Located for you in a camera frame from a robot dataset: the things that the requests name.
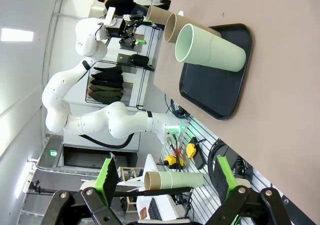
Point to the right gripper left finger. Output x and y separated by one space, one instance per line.
107 182

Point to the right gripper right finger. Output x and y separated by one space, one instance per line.
225 182

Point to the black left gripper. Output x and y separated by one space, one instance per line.
116 30

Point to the brown plastic cup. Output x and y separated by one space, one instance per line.
151 181
170 30
157 13

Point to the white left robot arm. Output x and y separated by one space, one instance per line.
87 125

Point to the person in black top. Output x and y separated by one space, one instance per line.
120 3

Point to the black bag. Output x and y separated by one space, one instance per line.
138 60

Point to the yellow control box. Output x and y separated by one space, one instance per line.
192 148

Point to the black keyboard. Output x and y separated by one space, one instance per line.
153 210

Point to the black horizontal bar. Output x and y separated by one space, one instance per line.
162 191

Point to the white slatted panel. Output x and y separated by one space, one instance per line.
200 132

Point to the yellow emergency stop box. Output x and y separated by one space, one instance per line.
172 160

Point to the stack of folded dark clothes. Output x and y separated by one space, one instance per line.
107 85

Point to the green exit sign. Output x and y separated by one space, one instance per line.
52 153

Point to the black plastic tray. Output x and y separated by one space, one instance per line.
212 90

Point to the rectangular ceiling light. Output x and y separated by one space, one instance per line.
17 35

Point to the wooden stool frame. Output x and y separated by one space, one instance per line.
130 170

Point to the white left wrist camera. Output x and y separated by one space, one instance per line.
110 15

